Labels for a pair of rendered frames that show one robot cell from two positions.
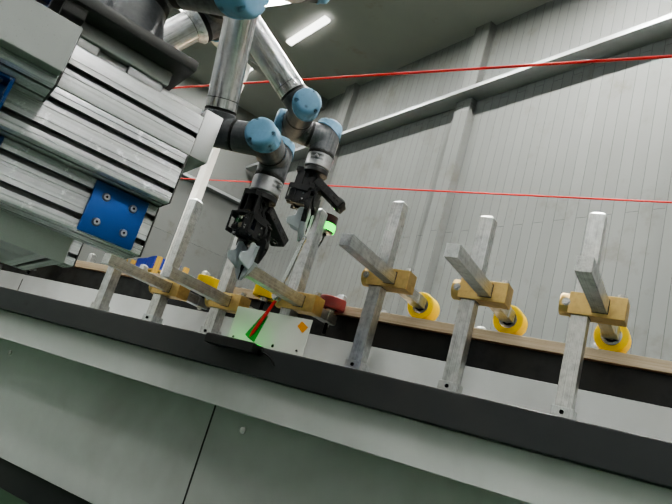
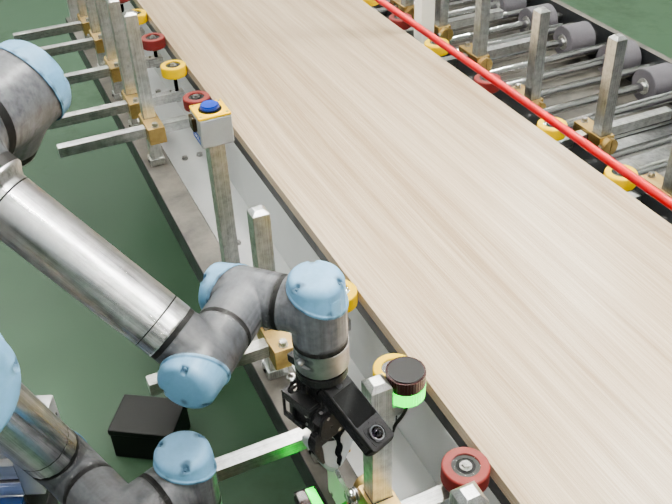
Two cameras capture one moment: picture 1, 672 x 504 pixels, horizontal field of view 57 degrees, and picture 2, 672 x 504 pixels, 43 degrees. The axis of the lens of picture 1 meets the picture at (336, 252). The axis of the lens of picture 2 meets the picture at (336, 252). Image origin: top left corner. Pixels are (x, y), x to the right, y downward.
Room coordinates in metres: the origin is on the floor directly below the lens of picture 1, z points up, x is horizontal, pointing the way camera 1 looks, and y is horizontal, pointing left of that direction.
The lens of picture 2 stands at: (0.94, -0.36, 2.02)
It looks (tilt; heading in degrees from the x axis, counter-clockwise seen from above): 37 degrees down; 33
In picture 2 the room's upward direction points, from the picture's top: 2 degrees counter-clockwise
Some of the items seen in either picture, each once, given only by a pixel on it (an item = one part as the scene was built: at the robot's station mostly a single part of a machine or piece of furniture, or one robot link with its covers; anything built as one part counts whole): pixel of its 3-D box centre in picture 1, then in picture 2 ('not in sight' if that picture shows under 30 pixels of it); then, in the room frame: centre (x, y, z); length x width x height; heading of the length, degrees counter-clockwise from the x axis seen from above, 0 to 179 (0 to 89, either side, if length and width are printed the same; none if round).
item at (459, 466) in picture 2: (328, 315); (464, 485); (1.79, -0.03, 0.85); 0.08 x 0.08 x 0.11
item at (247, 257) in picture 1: (245, 259); not in sight; (1.41, 0.20, 0.86); 0.06 x 0.03 x 0.09; 146
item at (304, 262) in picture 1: (296, 286); (377, 484); (1.69, 0.08, 0.89); 0.04 x 0.04 x 0.48; 56
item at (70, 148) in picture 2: not in sight; (134, 134); (2.45, 1.33, 0.83); 0.44 x 0.03 x 0.04; 146
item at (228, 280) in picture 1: (230, 273); not in sight; (1.83, 0.29, 0.90); 0.04 x 0.04 x 0.48; 56
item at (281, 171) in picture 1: (275, 160); (185, 477); (1.42, 0.21, 1.12); 0.09 x 0.08 x 0.11; 168
